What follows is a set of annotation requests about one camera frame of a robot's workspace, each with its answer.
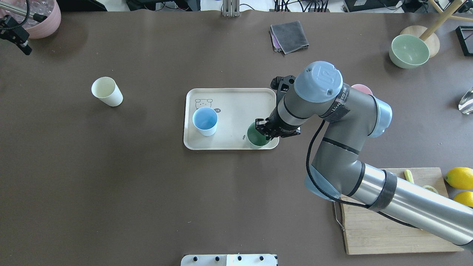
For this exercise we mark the green bowl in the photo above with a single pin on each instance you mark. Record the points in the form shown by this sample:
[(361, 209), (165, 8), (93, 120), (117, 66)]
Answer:
[(408, 51)]

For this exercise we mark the metal scoop handle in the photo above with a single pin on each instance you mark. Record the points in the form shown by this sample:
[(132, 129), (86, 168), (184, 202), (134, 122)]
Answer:
[(22, 13)]

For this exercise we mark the pink bowl with ice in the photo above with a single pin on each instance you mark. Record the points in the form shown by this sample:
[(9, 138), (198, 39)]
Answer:
[(36, 30)]

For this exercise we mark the pink plastic cup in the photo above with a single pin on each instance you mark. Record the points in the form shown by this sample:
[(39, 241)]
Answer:
[(362, 88)]

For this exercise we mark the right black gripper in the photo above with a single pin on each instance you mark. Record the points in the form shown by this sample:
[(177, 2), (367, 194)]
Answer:
[(281, 126)]

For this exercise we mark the yellow plastic knife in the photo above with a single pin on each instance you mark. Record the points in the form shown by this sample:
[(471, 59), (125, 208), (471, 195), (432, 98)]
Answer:
[(408, 176)]

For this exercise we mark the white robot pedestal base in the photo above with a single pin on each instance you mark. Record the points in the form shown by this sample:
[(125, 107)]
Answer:
[(230, 260)]

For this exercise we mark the aluminium frame post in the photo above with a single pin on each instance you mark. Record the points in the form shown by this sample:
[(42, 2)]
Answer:
[(231, 8)]

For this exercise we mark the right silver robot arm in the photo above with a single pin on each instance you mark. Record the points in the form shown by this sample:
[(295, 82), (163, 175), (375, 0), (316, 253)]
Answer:
[(336, 173)]

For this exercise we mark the lemon half slice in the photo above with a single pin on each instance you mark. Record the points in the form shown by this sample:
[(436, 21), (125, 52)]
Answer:
[(430, 188)]

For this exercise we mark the green plastic cup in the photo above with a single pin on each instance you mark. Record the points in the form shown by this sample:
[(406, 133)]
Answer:
[(255, 139)]

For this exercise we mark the wooden stand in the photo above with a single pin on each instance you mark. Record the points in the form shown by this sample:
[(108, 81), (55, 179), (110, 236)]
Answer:
[(427, 35)]

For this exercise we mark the wooden cutting board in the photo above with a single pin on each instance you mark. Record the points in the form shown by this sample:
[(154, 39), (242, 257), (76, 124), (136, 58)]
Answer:
[(366, 232)]

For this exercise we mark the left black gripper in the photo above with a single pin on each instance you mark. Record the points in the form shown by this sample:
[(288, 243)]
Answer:
[(19, 34)]

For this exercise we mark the blue plastic cup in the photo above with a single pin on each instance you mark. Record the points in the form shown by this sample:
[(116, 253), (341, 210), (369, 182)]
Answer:
[(205, 120)]

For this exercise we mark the grey folded cloth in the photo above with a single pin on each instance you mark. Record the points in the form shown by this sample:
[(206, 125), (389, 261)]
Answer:
[(288, 37)]

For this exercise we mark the metal scoop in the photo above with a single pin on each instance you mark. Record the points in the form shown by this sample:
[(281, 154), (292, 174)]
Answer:
[(465, 105)]

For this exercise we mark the beige rabbit tray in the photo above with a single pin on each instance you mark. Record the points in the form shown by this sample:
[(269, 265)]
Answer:
[(236, 108)]

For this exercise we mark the whole yellow lemon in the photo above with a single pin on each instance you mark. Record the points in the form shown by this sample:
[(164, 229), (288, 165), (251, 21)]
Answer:
[(460, 178), (465, 198)]

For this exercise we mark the cream plastic cup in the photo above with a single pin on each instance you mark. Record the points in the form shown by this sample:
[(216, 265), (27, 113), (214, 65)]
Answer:
[(107, 91)]

